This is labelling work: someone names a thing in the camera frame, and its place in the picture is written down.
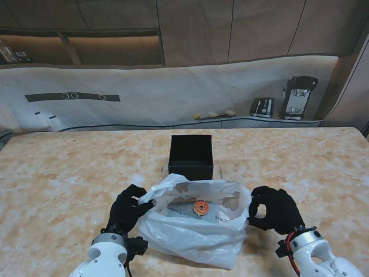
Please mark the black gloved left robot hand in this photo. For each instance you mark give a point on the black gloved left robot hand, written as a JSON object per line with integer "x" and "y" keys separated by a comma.
{"x": 124, "y": 215}

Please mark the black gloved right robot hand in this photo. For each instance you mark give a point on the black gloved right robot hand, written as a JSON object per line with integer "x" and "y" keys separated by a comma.
{"x": 282, "y": 213}

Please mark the white printed plastic bag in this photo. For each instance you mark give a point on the white printed plastic bag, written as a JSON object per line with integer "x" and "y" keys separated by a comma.
{"x": 196, "y": 242}

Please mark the orange frosted mini donut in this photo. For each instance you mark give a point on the orange frosted mini donut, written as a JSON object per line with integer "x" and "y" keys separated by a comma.
{"x": 201, "y": 207}

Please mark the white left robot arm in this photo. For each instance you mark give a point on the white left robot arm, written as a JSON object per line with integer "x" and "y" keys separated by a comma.
{"x": 106, "y": 256}

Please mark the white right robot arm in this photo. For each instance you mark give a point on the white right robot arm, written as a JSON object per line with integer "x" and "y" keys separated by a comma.
{"x": 314, "y": 254}

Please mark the open black gift box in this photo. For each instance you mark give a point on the open black gift box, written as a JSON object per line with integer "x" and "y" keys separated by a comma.
{"x": 190, "y": 168}

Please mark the grey kitchen counter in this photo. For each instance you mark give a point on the grey kitchen counter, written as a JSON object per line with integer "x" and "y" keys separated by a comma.
{"x": 245, "y": 122}

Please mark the yellow lemon piece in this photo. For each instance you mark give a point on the yellow lemon piece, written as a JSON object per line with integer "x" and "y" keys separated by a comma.
{"x": 229, "y": 112}

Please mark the dark cutting board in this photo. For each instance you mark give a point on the dark cutting board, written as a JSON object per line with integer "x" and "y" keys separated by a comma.
{"x": 220, "y": 116}

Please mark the black silver coffee machine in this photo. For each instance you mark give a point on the black silver coffee machine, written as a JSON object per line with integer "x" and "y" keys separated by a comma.
{"x": 297, "y": 98}

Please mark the small black shelf item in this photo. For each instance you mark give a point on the small black shelf item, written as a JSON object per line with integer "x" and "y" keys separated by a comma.
{"x": 23, "y": 57}

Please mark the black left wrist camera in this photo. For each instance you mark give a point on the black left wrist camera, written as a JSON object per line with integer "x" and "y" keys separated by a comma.
{"x": 138, "y": 246}

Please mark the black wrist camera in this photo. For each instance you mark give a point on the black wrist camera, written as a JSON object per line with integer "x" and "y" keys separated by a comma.
{"x": 282, "y": 249}
{"x": 138, "y": 246}

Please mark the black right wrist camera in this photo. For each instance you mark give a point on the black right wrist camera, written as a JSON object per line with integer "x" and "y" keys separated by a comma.
{"x": 282, "y": 249}

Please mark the dark wall strip with rings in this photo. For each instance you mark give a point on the dark wall strip with rings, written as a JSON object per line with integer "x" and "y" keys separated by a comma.
{"x": 43, "y": 97}

